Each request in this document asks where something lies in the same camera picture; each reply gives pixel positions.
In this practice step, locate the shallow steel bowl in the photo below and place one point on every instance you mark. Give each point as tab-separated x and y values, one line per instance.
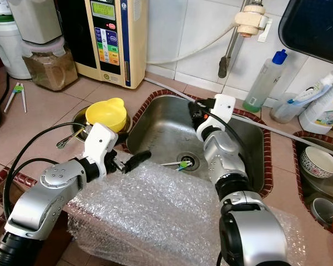
79	121

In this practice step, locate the small grey cup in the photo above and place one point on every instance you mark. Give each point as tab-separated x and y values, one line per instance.
327	213

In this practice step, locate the grey plastic container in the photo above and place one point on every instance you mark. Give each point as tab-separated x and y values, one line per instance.
33	19

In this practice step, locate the patterned ceramic bowl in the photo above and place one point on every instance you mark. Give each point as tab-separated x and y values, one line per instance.
319	160

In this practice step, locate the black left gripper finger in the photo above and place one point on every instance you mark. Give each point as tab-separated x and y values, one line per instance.
139	160

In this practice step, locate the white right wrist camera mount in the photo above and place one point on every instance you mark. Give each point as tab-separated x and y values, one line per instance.
223	105

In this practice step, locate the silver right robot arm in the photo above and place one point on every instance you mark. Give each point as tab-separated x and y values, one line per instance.
225	160

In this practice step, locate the cream water ionizer machine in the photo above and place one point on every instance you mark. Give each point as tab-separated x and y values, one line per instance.
136	50

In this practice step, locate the white tongs green hinge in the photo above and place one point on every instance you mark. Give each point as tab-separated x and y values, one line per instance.
16	88

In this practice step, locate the large steel sink basin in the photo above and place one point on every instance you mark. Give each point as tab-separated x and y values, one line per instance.
161	133

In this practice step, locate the black hanging tray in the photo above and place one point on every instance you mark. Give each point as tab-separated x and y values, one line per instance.
316	27

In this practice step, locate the cream faucet diverter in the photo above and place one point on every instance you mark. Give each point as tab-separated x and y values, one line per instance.
251	22

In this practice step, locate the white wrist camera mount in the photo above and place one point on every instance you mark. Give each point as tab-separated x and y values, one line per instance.
223	105
102	141

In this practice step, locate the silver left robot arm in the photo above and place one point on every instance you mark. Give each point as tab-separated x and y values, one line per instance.
47	205

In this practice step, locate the clear plastic cup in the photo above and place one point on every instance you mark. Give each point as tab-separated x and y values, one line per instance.
286	111

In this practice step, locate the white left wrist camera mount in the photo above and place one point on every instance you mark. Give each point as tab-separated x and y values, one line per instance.
102	141

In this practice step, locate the small steel sink basin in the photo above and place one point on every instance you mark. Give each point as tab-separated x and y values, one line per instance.
308	191

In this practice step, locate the yellow plastic bowl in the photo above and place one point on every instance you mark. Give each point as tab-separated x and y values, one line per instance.
104	113

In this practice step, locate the white detergent bottle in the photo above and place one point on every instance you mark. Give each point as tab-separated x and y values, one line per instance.
324	116

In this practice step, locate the clear bubble wrap sheet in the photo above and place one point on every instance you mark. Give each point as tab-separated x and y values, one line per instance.
150	216

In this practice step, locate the grey metal faucet pipe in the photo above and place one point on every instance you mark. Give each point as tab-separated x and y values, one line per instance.
223	69

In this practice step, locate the green toothbrush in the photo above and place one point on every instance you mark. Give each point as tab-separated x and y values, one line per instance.
183	164

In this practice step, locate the jar of brown powder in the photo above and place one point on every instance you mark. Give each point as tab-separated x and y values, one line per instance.
50	72

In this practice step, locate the white jug green band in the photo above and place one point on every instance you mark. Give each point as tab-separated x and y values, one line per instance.
8	50

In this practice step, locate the white toothpaste tube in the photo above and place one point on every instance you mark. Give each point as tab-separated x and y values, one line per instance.
319	88

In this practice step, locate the dish soap bottle blue cap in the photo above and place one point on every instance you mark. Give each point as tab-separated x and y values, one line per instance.
263	83

